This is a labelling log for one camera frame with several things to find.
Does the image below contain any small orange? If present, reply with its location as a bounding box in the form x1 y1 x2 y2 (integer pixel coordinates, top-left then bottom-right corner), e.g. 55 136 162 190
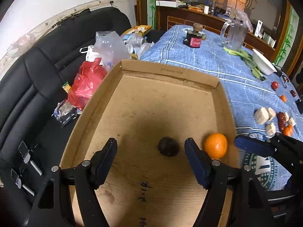
280 95 287 103
283 127 292 137
288 124 294 134

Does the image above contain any black charger with cable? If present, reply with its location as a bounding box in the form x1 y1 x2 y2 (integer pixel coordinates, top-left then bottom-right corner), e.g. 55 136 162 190
275 66 289 89

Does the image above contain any red date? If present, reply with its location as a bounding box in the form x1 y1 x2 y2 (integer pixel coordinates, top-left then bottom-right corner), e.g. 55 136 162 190
278 122 286 133
277 112 286 125

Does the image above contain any clear glass pitcher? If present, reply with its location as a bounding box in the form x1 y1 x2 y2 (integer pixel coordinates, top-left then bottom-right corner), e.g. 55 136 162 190
220 19 248 51

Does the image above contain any black leather sofa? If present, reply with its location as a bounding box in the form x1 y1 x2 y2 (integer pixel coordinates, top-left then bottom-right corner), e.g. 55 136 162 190
1 7 131 226

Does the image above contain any pink plastic bag on cabinet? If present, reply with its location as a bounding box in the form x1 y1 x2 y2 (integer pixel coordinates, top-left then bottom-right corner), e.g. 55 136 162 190
230 8 253 33

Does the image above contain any blue plaid tablecloth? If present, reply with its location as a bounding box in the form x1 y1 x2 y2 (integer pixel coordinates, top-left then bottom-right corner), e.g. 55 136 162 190
140 25 302 191

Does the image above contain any white corn chunk front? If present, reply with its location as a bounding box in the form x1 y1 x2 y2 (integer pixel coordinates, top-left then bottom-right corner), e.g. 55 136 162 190
266 122 276 136

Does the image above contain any yellow snack box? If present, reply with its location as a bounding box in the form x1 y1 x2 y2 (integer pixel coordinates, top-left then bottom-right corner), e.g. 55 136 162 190
123 25 152 36

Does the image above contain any small orange far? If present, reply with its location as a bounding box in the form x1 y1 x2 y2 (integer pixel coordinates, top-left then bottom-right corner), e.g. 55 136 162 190
280 95 287 103

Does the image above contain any wooden sideboard cabinet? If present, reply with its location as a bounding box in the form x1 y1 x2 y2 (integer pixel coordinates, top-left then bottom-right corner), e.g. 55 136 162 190
156 5 275 55

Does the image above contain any cardboard tray box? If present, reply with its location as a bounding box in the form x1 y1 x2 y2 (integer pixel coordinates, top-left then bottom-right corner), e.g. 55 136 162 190
60 60 240 226

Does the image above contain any black power adapter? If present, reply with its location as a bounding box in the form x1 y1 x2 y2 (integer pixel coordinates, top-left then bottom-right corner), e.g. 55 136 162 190
295 99 303 114

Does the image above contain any green leafy vegetable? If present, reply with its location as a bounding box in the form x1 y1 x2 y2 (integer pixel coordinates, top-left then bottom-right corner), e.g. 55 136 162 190
223 47 266 82

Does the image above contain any small orange back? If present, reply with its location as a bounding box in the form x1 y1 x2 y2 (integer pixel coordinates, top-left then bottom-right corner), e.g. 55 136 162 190
288 124 294 134

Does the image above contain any large orange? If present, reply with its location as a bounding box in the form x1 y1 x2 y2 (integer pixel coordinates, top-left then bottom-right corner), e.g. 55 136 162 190
204 133 228 159

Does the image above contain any white bowl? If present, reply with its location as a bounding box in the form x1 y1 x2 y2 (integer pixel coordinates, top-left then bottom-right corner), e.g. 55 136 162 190
252 49 277 75

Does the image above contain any small orange front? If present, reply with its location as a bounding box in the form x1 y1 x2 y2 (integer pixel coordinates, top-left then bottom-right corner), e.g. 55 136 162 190
283 127 292 137

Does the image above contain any small white chunk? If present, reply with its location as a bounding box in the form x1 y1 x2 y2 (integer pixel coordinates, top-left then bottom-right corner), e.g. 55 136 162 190
288 117 296 127
284 112 290 122

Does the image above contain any red plastic bag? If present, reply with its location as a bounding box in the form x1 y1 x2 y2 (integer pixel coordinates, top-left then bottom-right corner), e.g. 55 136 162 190
67 58 107 111

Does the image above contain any red tomato far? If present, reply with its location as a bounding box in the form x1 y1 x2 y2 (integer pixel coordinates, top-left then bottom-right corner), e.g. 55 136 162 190
271 82 279 91

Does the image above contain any dark date far right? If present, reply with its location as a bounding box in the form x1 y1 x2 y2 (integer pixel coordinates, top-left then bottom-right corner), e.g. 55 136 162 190
290 90 296 97

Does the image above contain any clear plastic bag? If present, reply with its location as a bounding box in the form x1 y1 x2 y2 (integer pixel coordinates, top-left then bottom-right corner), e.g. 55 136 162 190
94 31 131 72

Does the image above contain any white flat box on cabinet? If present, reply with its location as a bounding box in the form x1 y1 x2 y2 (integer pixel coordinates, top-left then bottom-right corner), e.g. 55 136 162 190
156 0 186 8

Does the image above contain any dark round plum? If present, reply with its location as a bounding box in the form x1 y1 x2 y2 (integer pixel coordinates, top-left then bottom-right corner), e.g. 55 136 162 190
157 136 180 157

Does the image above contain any dark jar pink label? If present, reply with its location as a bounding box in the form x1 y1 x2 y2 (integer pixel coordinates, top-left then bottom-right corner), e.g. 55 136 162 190
183 23 206 48

